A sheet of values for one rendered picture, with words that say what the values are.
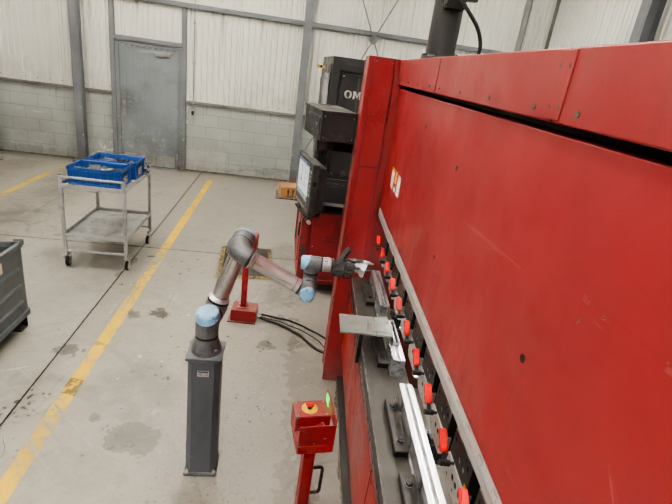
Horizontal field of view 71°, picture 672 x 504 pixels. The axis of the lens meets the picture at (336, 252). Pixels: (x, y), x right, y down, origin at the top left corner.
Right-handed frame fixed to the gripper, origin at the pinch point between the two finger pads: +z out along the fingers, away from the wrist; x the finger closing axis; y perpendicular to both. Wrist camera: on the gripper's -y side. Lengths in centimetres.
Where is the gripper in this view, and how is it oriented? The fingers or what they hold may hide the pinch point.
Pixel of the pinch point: (370, 265)
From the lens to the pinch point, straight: 241.3
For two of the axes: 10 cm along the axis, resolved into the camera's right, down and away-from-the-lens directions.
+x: 1.2, -4.7, -8.7
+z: 9.9, 1.1, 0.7
